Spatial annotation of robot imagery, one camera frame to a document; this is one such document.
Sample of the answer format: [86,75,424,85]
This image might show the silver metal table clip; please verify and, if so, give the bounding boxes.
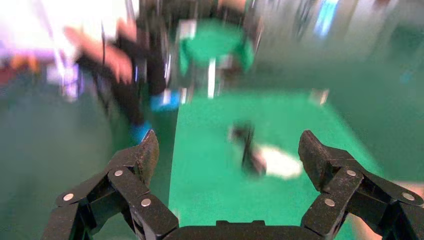
[309,87,330,105]

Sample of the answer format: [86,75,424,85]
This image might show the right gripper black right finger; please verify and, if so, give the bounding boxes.
[298,130,424,240]

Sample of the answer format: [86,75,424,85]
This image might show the green table cloth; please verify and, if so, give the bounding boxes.
[167,91,385,240]

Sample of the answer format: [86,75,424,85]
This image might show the black power adapter with cable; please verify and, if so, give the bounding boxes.
[228,120,268,176]

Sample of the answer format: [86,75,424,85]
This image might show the person in black clothes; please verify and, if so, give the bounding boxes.
[62,13,181,143]

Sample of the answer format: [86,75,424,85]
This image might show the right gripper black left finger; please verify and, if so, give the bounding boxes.
[41,129,180,240]

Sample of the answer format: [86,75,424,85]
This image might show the green table farther back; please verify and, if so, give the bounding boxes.
[177,18,256,75]

